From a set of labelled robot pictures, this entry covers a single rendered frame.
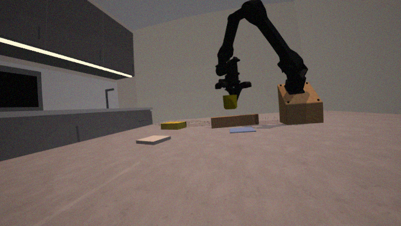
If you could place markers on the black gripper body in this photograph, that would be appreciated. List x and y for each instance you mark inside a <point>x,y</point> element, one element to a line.
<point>233,81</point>

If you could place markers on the beige flat rectangular pad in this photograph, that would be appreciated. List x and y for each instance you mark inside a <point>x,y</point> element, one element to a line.
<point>153,140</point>

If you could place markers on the brown rectangular bar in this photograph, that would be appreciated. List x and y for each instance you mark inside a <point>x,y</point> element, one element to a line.
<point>234,121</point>

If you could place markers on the yellow cup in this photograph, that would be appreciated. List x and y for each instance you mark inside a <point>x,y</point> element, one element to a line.
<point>230,101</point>

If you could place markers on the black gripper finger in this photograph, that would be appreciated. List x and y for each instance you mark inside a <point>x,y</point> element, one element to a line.
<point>238,91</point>
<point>231,91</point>

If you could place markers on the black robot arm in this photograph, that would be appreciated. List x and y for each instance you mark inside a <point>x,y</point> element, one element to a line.
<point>290,62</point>

